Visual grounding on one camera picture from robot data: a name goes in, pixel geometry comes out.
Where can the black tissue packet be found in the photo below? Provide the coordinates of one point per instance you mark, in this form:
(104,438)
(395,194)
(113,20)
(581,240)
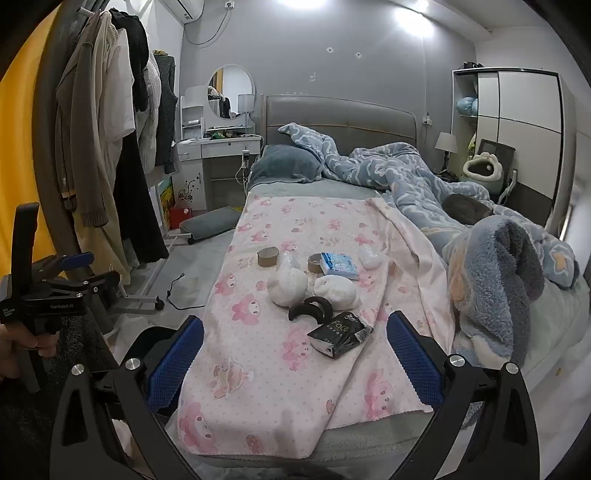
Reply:
(339,337)

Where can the white dressing table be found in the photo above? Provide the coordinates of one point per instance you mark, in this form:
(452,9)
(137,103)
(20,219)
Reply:
(217,147)

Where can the blue plush toy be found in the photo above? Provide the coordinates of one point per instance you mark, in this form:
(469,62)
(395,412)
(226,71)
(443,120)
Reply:
(466,106)

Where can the metal clothes rack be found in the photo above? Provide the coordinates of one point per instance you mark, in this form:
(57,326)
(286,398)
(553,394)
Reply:
(143,302)

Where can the cardboard tape core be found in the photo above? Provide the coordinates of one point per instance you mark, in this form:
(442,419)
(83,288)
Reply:
(268,258)

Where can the black jacket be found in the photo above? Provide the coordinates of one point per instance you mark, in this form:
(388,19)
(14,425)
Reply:
(138,55)

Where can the beige bedside lamp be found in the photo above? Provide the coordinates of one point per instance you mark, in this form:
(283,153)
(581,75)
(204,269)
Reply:
(446,143)

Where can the white air conditioner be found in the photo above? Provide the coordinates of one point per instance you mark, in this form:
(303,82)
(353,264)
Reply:
(184,7)

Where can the round wall mirror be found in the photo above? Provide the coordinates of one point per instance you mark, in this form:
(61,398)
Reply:
(231,92)

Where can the clear plastic bottle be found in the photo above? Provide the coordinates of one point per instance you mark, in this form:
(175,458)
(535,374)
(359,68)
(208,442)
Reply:
(371,257)

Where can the pink printed blanket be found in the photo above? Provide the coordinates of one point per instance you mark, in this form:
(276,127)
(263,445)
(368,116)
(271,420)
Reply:
(277,369)

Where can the grey upholstered bed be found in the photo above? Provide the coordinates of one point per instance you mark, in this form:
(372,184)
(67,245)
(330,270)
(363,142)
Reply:
(346,115)

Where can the white table lamp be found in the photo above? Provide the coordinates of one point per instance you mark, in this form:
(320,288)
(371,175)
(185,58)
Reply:
(246,104)

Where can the black trousers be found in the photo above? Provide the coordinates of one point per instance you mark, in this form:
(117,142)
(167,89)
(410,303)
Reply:
(134,207)

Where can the clear plastic wrapper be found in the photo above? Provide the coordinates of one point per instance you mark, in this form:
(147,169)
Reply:
(288,261)

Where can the black mesh chair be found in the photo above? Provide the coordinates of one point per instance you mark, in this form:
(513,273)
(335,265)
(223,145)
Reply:
(503,152)

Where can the white knit sweater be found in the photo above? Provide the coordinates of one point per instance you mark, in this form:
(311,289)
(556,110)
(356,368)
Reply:
(150,134)

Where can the yellow picture box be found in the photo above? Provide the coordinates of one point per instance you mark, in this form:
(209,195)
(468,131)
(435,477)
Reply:
(165,198)

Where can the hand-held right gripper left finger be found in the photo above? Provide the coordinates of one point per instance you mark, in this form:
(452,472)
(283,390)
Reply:
(175,364)

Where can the blue tissue packet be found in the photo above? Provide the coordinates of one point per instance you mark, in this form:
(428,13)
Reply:
(340,266)

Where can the black curved foam piece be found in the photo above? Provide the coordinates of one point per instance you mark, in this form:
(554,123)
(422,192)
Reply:
(318,314)

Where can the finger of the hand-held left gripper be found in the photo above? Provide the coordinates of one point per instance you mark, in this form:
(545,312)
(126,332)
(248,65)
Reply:
(104,280)
(77,261)

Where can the white wardrobe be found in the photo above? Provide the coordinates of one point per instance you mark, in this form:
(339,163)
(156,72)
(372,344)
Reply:
(521,138)

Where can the fluffy blue grey blanket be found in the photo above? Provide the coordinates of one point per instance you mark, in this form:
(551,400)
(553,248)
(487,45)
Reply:
(498,277)

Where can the brown grey cardigan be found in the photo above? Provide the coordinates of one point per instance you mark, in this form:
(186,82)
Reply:
(74,138)

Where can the red box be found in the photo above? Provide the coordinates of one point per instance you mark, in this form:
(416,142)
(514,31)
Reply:
(179,218)

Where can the grey-blue pillow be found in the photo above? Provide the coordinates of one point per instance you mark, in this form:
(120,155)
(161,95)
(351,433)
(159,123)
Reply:
(286,161)

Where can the brown tape roll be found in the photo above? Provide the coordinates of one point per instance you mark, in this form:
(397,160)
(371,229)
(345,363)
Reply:
(314,265)

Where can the grey floor cushion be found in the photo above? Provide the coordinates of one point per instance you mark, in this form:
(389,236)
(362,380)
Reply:
(210,224)

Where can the yellow-green toy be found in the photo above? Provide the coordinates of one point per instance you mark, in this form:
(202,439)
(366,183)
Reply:
(472,144)

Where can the dark brown pillow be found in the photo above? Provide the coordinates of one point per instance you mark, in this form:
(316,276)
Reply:
(466,208)

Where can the blue patterned duvet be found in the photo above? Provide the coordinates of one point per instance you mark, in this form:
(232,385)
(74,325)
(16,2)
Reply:
(369,170)

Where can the white plush pet bed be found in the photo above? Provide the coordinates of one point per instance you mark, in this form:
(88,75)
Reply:
(491,177)

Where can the person's left hand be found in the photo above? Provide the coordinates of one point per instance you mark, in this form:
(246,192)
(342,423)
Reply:
(11,350)

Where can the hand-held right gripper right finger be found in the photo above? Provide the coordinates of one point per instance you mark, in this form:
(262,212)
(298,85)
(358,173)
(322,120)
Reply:
(413,360)

